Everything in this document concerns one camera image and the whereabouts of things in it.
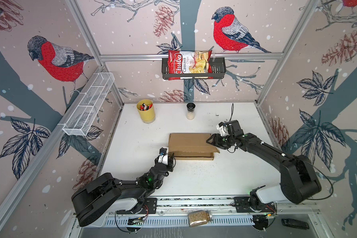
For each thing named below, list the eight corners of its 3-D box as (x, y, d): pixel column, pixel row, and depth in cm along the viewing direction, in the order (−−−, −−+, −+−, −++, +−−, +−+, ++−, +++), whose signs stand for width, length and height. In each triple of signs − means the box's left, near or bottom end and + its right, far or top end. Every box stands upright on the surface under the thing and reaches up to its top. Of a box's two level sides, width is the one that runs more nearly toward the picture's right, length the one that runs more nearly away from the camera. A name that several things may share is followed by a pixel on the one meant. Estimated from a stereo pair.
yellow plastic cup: (139, 124, 110) (134, 111, 99) (142, 112, 118) (137, 99, 107) (154, 124, 110) (151, 111, 99) (156, 112, 118) (153, 99, 107)
